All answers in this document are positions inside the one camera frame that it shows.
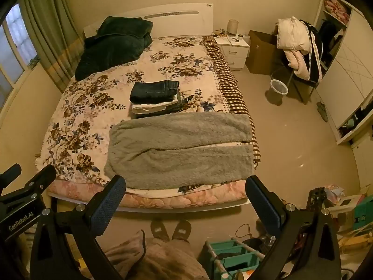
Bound pink floral quilt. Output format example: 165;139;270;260
48;179;248;209

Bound green crate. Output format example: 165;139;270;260
352;195;373;231

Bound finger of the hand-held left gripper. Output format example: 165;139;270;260
25;165;57;199
0;163;22;194

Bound white wardrobe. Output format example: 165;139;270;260
313;0;373;145

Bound white nightstand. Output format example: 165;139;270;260
214;36;250;71

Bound pink plastic bag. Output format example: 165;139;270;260
323;184;346;202

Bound brown checked sheet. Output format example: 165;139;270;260
202;35;261;170

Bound brown slipper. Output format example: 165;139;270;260
150;220;170;242
172;220;192;242

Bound green curtain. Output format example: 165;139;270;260
22;0;85;92

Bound floral blanket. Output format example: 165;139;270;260
35;35;234;194

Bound bed with floral cover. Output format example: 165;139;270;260
48;3;248;214

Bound grey fleece pants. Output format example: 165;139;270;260
104;112;254;190

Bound black jacket with white stripe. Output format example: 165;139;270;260
300;20;324;84

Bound white trash basket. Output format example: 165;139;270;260
269;79;289;97

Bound grey shoes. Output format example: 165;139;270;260
316;101;329;122

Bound pink coat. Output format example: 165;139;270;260
284;49;314;81

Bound folded dark jeans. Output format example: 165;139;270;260
130;80;180;105

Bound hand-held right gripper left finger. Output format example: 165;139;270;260
29;175;126;280

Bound folded dark green pants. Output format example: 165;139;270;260
132;93;187;120

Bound teal storage rack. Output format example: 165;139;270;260
204;238;276;280

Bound black metal chair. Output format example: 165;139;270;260
271;55;319;105

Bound pink bedding in wardrobe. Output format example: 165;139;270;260
324;0;350;22

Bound window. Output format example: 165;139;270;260
0;3;38;108

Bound person's beige clothing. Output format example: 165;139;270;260
103;230;210;280

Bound dark green blanket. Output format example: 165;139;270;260
74;16;154;81

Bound cardboard box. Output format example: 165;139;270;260
245;30;284;75

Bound dark clothes in wardrobe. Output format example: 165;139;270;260
318;20;343;65

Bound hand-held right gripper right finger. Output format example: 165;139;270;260
245;175;341;280

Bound white puffer jacket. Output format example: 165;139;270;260
276;17;314;54

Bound folded white pants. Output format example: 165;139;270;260
131;95;183;114

